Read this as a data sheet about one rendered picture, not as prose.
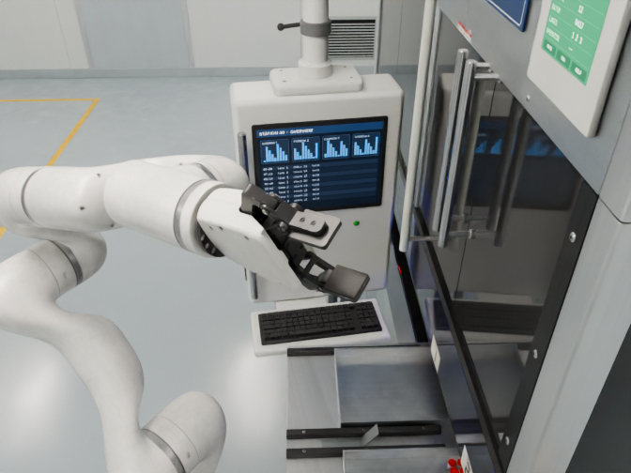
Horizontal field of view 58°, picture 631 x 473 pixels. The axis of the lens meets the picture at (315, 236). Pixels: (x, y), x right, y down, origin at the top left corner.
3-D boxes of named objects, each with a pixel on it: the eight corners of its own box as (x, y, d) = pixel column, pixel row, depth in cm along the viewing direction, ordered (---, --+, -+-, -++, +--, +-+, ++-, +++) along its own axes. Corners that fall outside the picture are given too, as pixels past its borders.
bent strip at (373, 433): (376, 437, 147) (377, 423, 144) (377, 448, 145) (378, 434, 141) (321, 440, 146) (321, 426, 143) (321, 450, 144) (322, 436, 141)
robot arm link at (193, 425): (137, 509, 115) (113, 435, 101) (202, 442, 127) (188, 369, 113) (180, 542, 109) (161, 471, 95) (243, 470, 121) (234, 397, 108)
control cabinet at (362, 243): (375, 259, 221) (390, 58, 176) (388, 292, 206) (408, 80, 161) (244, 273, 215) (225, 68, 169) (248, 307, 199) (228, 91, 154)
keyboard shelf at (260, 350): (370, 287, 211) (371, 282, 210) (391, 342, 189) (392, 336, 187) (249, 301, 205) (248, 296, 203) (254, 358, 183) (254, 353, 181)
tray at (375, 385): (447, 353, 171) (449, 344, 169) (469, 427, 150) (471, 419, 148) (333, 356, 170) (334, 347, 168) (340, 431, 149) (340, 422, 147)
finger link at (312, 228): (267, 233, 53) (326, 251, 49) (253, 212, 50) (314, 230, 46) (285, 206, 54) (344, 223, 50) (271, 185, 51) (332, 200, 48)
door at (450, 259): (419, 206, 176) (444, 7, 142) (454, 310, 138) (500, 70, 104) (417, 206, 176) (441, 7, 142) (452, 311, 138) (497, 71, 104)
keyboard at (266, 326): (372, 303, 200) (372, 297, 199) (382, 331, 189) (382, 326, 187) (257, 316, 195) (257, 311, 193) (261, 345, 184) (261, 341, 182)
